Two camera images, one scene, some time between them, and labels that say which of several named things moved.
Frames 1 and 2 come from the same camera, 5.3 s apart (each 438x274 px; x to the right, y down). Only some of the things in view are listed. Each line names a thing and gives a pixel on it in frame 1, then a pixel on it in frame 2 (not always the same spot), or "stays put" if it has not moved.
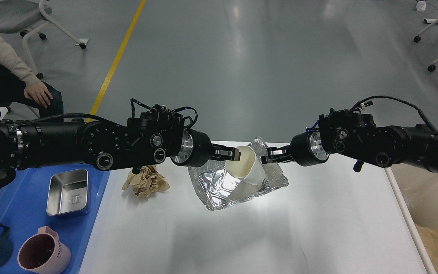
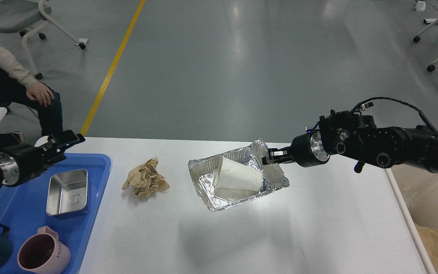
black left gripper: x=197 y=150 -> x=19 y=163
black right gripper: x=307 y=149 stays put
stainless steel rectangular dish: x=67 y=192 stays put
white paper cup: x=248 y=168 -> x=232 y=174
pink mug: x=43 y=253 stays put
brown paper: x=148 y=180 stays put
